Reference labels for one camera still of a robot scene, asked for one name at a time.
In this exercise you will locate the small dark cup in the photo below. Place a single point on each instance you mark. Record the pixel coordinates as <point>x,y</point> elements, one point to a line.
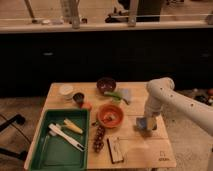
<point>78,98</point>

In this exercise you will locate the grey cloth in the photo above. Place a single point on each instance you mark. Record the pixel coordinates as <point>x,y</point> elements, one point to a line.
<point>125,93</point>

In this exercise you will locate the black office chair base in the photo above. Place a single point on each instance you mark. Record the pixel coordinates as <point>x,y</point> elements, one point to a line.
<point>12,149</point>

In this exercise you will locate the dark purple bowl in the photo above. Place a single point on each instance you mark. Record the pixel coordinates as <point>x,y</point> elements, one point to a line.
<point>106,84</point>

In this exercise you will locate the green vegetable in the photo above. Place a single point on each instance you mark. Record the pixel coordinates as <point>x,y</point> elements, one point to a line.
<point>117,95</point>

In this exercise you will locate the white cup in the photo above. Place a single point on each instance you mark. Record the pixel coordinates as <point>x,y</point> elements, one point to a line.
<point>66,91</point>

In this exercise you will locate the orange fruit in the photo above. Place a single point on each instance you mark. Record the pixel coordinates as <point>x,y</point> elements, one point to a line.
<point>87,105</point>

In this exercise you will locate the green plastic tray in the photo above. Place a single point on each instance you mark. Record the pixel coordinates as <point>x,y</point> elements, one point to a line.
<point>54,153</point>

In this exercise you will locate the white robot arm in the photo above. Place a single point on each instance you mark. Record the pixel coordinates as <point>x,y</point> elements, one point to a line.
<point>161,91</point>

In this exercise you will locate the dark grape bunch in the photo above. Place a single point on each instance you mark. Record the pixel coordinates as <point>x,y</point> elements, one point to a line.
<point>98,140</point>

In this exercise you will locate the blue yellow sponge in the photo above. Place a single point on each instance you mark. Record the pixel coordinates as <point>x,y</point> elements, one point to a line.
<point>141,123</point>

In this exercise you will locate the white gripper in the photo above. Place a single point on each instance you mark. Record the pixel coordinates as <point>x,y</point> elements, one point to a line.
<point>151,122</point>

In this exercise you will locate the orange bowl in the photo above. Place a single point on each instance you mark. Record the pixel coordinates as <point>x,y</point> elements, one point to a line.
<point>110,116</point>

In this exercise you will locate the wooden brown block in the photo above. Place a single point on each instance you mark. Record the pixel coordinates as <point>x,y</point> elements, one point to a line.
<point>115,150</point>

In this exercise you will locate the white spatula tool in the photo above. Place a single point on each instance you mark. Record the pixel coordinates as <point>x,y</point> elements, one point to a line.
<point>69,139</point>

